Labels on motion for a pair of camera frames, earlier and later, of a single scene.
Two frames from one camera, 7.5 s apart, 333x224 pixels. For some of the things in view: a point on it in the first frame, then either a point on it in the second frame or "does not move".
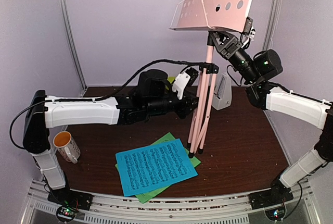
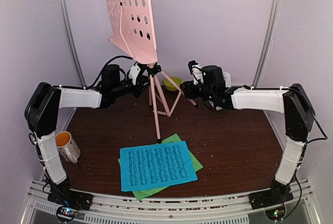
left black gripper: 186,107 → 140,83
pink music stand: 212,3 → 131,27
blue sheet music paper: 146,169 does not move
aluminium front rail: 233,209 does not move
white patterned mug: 66,147 does not move
